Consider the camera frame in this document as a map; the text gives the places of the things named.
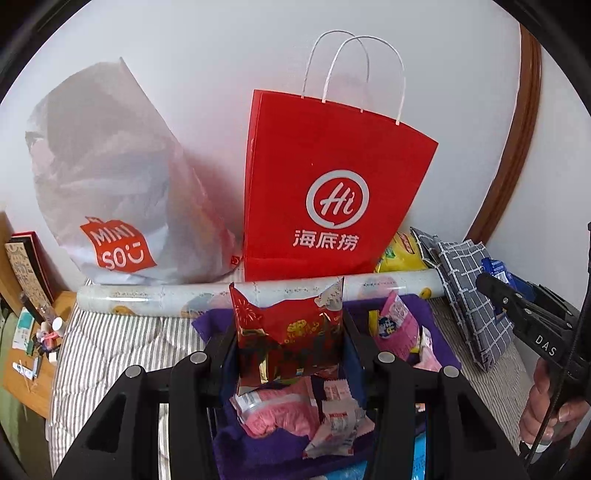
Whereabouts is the person's right hand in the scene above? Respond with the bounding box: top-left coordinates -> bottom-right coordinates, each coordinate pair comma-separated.
519,359 -> 591,445

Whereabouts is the teal white box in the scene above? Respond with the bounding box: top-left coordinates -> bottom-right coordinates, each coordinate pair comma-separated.
13,308 -> 37,352

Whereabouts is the blue tissue pack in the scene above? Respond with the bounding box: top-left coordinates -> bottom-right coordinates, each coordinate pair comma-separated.
318,431 -> 428,480

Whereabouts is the fruit print paper roll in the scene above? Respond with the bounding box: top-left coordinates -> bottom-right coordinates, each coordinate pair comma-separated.
76,270 -> 445,319

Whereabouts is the yellow chips bag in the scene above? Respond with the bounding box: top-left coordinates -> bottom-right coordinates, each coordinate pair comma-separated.
374,231 -> 430,274

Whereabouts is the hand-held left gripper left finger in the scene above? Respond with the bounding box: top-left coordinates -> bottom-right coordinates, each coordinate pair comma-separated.
53,318 -> 241,480

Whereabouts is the green cloth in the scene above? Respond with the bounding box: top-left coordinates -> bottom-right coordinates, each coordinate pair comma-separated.
0,307 -> 24,462

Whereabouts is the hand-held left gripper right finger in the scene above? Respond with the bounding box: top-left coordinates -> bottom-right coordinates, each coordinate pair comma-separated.
339,314 -> 532,480

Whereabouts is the brown patterned book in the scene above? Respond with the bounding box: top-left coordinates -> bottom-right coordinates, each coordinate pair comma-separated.
4,232 -> 56,308

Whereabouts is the red paper bag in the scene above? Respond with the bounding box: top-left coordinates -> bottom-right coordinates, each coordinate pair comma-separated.
242,30 -> 439,282

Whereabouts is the white red label snack packet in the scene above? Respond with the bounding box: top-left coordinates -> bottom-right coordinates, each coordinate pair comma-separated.
302,399 -> 376,460

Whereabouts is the person's right forearm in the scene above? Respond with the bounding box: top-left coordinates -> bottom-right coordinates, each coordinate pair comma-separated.
519,415 -> 591,480

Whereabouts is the striped bed sheet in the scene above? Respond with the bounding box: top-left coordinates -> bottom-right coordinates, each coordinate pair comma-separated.
46,295 -> 527,480

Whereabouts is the small pink snack packet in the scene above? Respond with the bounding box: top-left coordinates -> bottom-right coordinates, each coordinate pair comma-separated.
412,325 -> 444,372

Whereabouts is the brown wooden door frame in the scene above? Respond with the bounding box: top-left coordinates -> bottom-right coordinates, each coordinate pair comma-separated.
468,23 -> 542,245

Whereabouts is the black cable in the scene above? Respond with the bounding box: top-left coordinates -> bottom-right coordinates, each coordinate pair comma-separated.
526,318 -> 587,467

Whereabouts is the checked cloth with star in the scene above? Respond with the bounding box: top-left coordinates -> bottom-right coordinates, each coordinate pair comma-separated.
410,227 -> 515,372

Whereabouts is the white plastic bag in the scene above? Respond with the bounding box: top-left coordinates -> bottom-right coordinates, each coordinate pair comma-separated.
25,56 -> 245,284

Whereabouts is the yellow blue print snack packet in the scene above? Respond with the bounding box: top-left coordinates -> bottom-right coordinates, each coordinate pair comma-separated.
368,310 -> 393,340

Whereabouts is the pink candy bag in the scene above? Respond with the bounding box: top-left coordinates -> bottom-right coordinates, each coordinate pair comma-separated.
229,378 -> 324,439

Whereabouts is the blue cookie packet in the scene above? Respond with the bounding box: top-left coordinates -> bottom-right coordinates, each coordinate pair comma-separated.
480,257 -> 514,288

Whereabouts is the purple towel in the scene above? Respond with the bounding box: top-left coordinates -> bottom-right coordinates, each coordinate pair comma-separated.
191,295 -> 462,480

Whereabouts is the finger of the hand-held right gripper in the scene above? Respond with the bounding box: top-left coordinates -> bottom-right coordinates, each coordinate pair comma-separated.
509,277 -> 581,325
475,271 -> 542,341

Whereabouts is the magenta snack packet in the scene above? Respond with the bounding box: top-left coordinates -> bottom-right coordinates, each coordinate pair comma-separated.
369,291 -> 422,363

